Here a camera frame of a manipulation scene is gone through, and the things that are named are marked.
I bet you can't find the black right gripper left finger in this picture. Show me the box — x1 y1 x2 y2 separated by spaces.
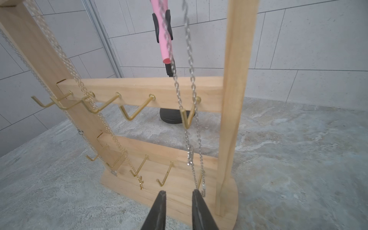
141 190 167 230

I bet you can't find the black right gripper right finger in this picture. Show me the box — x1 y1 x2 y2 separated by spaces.
192 189 218 230

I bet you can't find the wooden jewelry display stand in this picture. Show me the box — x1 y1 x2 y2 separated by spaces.
1 1 258 230

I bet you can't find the gold chain necklace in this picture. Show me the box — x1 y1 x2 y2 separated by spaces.
24 0 145 190

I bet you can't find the black microphone stand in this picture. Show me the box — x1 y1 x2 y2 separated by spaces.
160 11 195 128

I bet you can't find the pink toy microphone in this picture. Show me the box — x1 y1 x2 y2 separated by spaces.
150 0 173 65

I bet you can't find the aluminium corner frame post left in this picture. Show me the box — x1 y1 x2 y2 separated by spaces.
82 0 124 78

